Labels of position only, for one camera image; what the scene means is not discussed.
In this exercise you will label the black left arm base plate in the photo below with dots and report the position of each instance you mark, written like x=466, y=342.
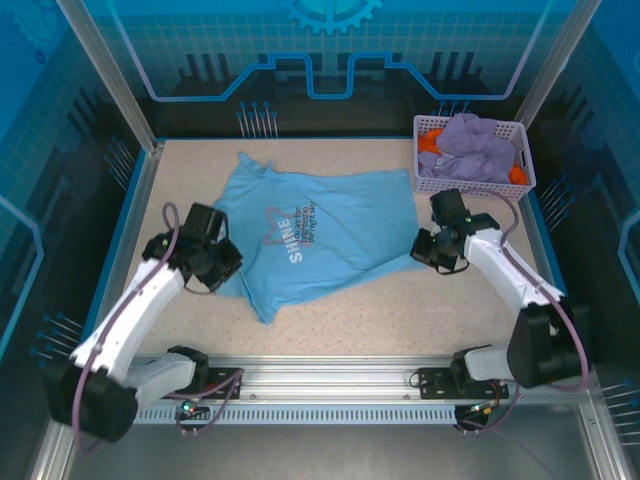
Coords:
x=225, y=380

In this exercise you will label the aluminium frame post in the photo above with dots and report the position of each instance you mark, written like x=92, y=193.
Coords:
x=114, y=75
x=556, y=60

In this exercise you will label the purple t-shirt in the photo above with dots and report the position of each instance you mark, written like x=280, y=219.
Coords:
x=470, y=145

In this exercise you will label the white plastic lattice basket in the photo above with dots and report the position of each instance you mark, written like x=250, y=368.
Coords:
x=510, y=131

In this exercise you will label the orange t-shirt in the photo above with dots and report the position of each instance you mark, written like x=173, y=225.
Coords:
x=430, y=141

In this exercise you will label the light blue printed t-shirt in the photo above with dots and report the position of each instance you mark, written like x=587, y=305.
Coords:
x=350, y=225

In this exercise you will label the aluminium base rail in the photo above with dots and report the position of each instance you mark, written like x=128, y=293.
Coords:
x=325, y=380

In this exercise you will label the aluminium side rail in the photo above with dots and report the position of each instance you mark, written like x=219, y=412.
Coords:
x=127, y=240

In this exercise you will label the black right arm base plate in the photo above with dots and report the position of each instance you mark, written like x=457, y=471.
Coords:
x=435, y=382

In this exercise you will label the blue table edge strip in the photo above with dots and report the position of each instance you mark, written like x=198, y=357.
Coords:
x=546, y=240
x=113, y=250

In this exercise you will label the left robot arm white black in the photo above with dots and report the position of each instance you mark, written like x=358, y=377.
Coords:
x=145, y=305

